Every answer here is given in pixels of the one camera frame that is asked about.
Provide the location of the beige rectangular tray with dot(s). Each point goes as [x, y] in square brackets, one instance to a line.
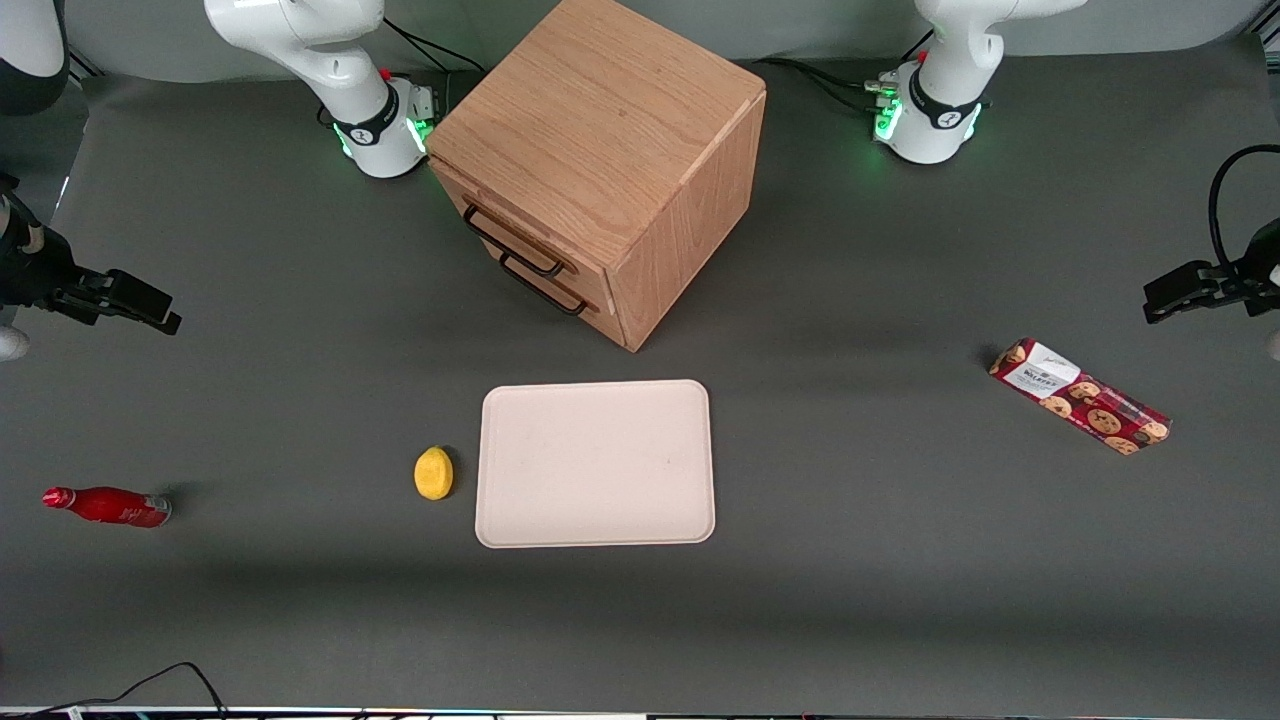
[595, 463]

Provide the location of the yellow lemon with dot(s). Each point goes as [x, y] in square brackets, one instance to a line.
[433, 473]

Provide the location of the wooden drawer cabinet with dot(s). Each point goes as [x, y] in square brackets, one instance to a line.
[620, 140]

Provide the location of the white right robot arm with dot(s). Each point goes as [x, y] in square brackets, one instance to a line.
[330, 60]

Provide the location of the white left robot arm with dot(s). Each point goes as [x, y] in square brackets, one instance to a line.
[945, 90]

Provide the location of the aluminium frame rail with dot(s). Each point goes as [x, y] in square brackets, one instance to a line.
[82, 66]

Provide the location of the red bottle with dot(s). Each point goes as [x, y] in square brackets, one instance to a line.
[110, 506]

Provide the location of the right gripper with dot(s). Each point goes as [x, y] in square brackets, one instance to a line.
[40, 272]

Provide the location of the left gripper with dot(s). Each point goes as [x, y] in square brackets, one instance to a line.
[1252, 277]

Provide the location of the red cookie box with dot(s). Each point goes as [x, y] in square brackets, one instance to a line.
[1080, 395]

